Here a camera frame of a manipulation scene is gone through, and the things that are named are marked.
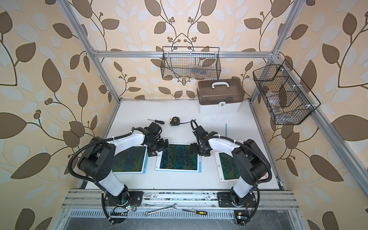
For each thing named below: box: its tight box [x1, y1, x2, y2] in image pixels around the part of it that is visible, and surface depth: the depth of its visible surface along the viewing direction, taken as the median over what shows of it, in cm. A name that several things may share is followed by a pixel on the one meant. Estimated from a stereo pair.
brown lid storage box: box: [196, 78, 245, 115], surface depth 104 cm
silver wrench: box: [144, 203, 178, 217], surface depth 72 cm
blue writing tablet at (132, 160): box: [112, 145, 149, 174], surface depth 88 cm
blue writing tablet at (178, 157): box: [154, 143, 202, 173], surface depth 90 cm
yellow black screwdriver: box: [182, 208, 208, 216], surface depth 72 cm
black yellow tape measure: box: [169, 116, 192, 127], surface depth 107 cm
